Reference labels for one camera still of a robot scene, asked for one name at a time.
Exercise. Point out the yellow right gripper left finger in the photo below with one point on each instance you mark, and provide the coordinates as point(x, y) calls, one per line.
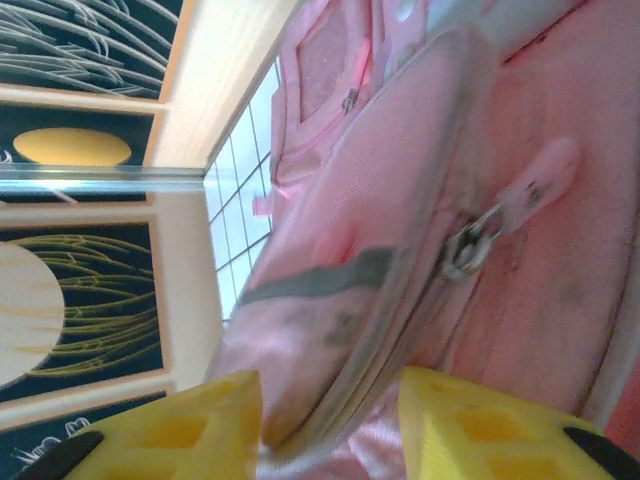
point(175, 440)

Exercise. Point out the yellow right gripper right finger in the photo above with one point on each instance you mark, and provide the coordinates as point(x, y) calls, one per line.
point(490, 440)

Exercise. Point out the pink student backpack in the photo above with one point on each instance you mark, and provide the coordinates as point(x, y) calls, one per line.
point(425, 200)

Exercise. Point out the aluminium corner post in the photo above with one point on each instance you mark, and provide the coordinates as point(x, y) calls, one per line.
point(100, 179)

